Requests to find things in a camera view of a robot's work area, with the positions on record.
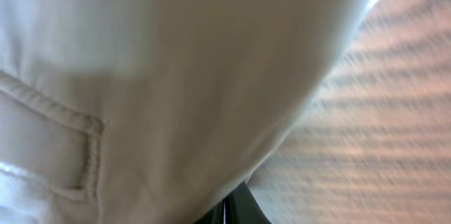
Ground beige shorts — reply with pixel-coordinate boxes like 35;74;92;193
1;0;378;223

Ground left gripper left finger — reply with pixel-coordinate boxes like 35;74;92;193
194;201;224;224

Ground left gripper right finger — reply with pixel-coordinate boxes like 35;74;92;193
224;182;271;224

